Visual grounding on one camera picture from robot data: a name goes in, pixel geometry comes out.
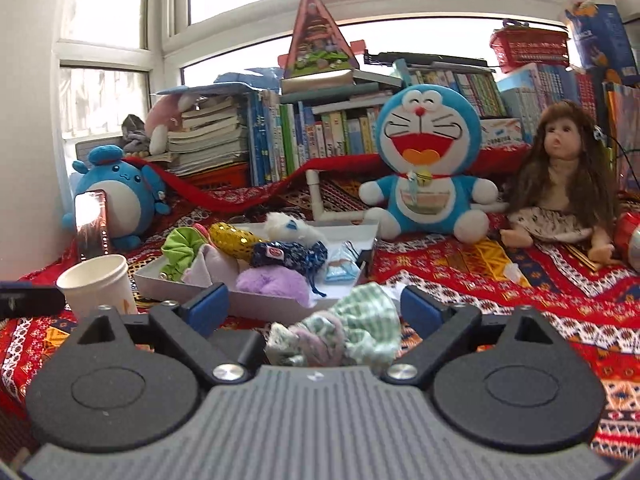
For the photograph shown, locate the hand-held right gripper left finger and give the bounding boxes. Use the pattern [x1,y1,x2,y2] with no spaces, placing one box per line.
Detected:
[75,282,266,386]

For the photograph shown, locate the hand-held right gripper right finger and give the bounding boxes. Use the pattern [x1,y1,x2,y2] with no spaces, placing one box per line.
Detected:
[381,285,566,386]

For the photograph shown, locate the green checked scrunchie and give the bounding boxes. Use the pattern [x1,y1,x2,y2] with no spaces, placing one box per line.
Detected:
[264,282,402,368]

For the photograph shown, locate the yellow sequin pouch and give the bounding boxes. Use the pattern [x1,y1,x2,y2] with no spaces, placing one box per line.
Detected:
[207,221,268,261]

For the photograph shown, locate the light blue small packet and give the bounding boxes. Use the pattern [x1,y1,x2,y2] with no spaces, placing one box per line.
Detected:
[325,255,363,283]

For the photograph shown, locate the blue floral drawstring pouch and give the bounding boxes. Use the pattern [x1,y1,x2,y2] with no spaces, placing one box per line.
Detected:
[250,241,329,298]

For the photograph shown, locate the white shallow cardboard box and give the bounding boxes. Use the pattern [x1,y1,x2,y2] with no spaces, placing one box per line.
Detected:
[132,220,381,323]

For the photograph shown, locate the white fluffy plush toy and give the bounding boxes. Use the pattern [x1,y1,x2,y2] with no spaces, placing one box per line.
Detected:
[263,211,326,246]

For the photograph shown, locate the lavender cloth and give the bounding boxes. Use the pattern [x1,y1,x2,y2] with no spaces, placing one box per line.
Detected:
[181,244,241,286]

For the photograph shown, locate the purple fluffy scrunchie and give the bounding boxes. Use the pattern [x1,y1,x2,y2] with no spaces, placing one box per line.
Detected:
[235,266,312,307]

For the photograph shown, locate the black binder clip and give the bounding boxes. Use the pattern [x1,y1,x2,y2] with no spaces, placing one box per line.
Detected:
[356,247,376,278]

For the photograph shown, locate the white paper cup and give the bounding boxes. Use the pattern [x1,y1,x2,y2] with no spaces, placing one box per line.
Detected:
[56,254,138,316]

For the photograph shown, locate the smartphone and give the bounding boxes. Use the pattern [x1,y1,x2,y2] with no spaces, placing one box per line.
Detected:
[74,189,110,261]

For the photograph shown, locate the white paper scrap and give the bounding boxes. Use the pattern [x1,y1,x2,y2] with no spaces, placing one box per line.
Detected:
[502,262,532,288]

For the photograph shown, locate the red patterned blanket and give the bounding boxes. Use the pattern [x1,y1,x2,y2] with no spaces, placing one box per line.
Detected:
[0,180,640,461]

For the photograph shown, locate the round blue plush toy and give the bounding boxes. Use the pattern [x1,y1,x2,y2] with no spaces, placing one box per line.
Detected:
[61,145,171,252]

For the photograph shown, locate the white plastic pipe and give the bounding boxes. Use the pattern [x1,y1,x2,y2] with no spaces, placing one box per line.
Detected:
[306,169,381,223]

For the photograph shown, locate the plain red cloth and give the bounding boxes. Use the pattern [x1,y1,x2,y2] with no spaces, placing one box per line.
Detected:
[125,145,533,211]

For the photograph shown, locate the stack of flat-lying books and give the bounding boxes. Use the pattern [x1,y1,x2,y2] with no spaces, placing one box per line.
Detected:
[165,95,251,176]

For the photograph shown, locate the blue cat plush toy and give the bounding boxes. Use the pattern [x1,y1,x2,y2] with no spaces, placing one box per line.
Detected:
[358,84,499,246]

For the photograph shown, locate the grey cloth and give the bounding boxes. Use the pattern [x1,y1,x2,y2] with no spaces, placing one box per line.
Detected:
[121,114,151,155]

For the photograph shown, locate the white and blue carton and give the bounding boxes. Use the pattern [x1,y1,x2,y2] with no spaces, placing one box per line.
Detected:
[481,117,523,150]

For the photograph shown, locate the pink rabbit plush toy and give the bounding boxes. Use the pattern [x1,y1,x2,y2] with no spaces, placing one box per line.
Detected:
[145,92,201,153]

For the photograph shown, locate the row of upright books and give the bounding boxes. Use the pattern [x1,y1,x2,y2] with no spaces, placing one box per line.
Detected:
[247,67,506,186]

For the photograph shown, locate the red drink can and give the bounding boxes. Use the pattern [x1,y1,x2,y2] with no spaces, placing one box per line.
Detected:
[612,210,640,273]

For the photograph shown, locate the brown-haired doll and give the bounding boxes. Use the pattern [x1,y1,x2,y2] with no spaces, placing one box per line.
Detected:
[500,101,618,266]

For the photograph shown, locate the blue flat folder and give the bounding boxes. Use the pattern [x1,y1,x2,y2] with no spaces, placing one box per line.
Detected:
[155,67,281,98]

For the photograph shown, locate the flat books under tin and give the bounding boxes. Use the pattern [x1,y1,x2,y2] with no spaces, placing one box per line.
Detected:
[280,69,401,106]

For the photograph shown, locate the row of blue books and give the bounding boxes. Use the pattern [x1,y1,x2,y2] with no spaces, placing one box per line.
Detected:
[497,62,601,143]

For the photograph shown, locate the row of thin booklets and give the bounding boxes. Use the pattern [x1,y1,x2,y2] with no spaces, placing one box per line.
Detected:
[602,80,640,196]

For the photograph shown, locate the red plastic basket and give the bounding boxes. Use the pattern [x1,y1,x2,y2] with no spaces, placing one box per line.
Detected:
[490,20,571,73]

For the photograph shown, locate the triangular printed tin box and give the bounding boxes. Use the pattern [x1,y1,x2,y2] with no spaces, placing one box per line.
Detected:
[277,0,362,80]

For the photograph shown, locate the blue printed carton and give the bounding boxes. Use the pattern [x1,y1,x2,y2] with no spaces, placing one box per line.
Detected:
[564,1,638,86]

